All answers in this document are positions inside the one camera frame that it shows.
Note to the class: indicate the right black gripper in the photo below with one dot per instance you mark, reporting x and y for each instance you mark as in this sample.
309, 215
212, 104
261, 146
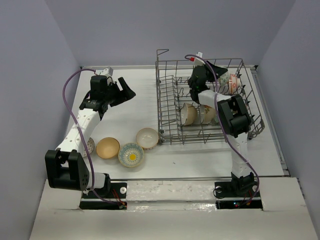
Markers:
219, 71

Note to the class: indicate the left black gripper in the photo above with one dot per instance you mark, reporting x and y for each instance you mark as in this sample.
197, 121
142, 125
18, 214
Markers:
125, 94

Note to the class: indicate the leaf and flower pattern bowl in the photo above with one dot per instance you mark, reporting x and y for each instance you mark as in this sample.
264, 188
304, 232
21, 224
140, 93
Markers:
224, 79

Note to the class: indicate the orange coral pattern bowl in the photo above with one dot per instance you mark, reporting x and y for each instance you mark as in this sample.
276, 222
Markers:
233, 84

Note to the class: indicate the plain white bowl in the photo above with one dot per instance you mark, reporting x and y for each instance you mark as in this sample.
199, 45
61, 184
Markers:
206, 114

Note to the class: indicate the white bowl with patterned outside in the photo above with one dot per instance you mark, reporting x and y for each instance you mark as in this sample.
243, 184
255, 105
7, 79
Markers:
147, 138

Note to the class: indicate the teal bowl with yellow centre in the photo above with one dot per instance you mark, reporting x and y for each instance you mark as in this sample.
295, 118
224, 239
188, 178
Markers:
131, 155

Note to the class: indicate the mint green bowl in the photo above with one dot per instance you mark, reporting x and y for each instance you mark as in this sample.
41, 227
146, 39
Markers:
216, 120

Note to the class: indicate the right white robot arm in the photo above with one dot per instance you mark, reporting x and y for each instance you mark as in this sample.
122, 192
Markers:
235, 122

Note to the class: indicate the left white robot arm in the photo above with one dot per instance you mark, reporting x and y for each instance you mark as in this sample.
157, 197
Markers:
65, 165

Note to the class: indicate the small patterned bowl under arm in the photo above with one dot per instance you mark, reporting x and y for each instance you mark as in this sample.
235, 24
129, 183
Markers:
90, 147

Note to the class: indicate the tan orange bowl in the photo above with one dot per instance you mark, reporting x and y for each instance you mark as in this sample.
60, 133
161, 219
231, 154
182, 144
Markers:
107, 148

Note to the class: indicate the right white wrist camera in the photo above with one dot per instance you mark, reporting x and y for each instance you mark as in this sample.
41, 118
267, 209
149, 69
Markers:
197, 61

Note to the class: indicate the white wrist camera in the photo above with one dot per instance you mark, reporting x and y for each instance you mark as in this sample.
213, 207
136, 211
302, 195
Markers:
197, 61
108, 72

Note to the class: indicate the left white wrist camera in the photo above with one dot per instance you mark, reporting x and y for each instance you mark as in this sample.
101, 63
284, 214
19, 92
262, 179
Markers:
108, 72

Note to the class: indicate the grey wire dish rack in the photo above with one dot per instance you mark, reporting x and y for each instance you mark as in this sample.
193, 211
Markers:
173, 93

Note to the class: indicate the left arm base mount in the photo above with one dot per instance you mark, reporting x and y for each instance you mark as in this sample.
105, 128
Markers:
112, 196

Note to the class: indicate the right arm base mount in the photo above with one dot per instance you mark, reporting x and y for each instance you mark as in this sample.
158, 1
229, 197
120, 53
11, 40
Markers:
230, 197

